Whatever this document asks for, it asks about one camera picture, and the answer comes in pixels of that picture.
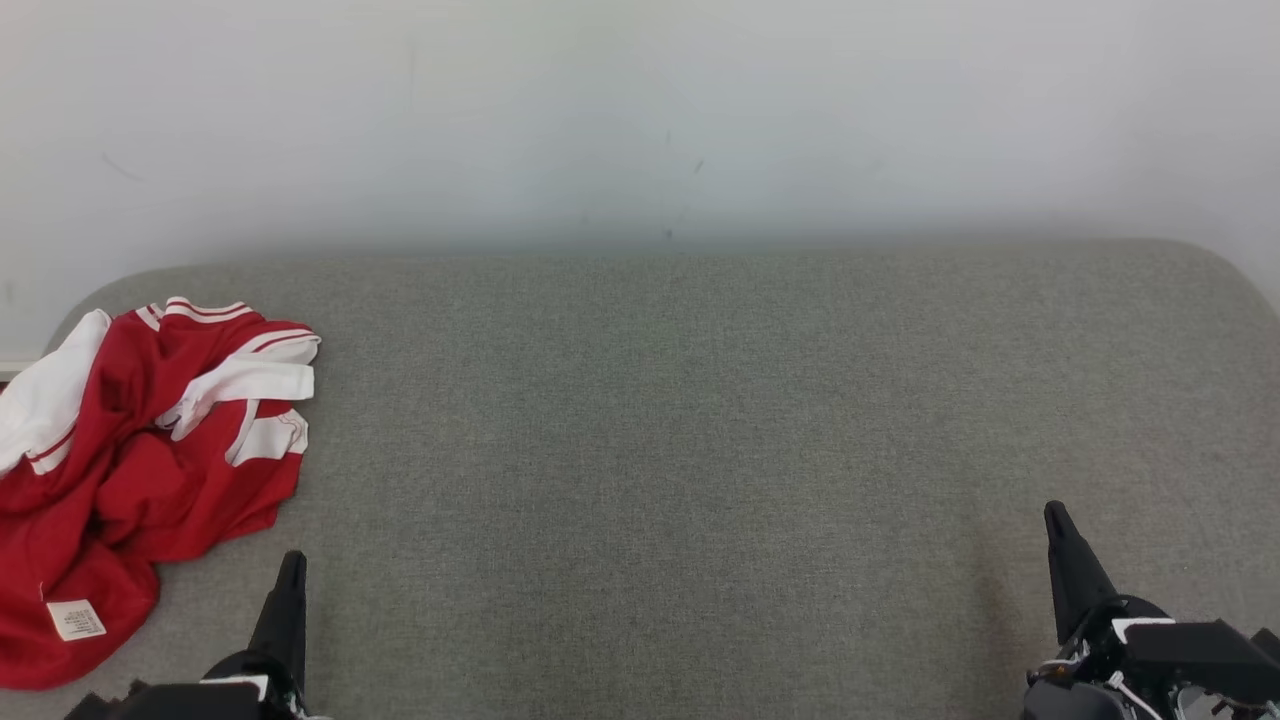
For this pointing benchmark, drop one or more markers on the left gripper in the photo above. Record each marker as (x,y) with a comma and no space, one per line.
(200,700)

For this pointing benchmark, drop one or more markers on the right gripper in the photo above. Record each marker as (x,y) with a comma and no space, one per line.
(1080,690)

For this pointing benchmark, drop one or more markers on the red basketball jersey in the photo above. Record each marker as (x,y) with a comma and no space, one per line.
(120,500)

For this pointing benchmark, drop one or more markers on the white baseboard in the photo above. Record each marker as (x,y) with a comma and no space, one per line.
(20,368)

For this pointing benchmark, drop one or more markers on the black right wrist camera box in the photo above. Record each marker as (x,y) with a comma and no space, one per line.
(1200,650)

